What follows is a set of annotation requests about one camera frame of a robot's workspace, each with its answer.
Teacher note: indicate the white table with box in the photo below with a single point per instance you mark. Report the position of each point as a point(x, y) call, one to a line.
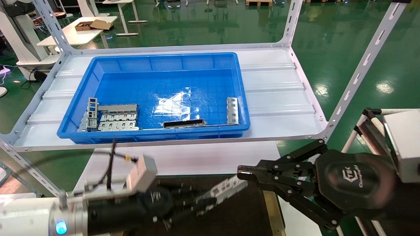
point(72, 34)

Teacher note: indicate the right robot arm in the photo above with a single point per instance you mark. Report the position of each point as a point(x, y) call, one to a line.
point(405, 209)

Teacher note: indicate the wooden pallet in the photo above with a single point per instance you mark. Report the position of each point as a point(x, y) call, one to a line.
point(259, 2)

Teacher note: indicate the round stool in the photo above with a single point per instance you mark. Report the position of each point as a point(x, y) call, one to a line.
point(60, 14)

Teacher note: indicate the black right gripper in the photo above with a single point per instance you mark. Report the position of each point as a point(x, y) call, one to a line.
point(356, 178)

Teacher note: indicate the white desk metal legs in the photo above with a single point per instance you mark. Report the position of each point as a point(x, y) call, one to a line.
point(123, 16)

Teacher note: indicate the leaning silver metal part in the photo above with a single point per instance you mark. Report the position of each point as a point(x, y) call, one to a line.
point(83, 124)

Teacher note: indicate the blue plastic bin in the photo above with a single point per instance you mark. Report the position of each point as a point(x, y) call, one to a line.
point(154, 62)

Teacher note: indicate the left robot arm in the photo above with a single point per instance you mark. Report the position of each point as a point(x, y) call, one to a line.
point(26, 216)

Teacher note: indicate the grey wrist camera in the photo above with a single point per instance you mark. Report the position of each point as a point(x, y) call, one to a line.
point(142, 173)
point(407, 144)

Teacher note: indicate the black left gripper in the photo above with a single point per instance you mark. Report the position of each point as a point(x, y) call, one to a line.
point(157, 205)

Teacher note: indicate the silver metal part square holes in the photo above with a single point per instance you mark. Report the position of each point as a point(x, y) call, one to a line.
point(226, 190)

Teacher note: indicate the upright silver metal frame part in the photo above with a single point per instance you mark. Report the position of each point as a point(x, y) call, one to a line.
point(92, 122)

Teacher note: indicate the white machine base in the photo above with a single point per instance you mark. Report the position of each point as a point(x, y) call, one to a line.
point(19, 36)

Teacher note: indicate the black white trolley frame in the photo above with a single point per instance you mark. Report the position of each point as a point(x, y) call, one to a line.
point(369, 131)

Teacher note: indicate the white metal shelf rack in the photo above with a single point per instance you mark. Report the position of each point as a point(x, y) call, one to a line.
point(275, 98)

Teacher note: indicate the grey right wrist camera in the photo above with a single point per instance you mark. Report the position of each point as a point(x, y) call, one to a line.
point(407, 144)

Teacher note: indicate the grey metal part black inside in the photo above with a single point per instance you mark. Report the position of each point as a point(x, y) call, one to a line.
point(200, 122)

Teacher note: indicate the flat grey metal part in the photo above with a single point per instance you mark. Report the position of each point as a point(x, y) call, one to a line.
point(118, 107)

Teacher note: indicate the open cardboard box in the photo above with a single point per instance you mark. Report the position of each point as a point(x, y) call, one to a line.
point(95, 24)

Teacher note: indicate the silver slotted metal part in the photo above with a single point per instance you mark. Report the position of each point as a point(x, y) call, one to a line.
point(232, 111)

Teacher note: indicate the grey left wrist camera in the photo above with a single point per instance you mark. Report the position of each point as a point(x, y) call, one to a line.
point(142, 173)

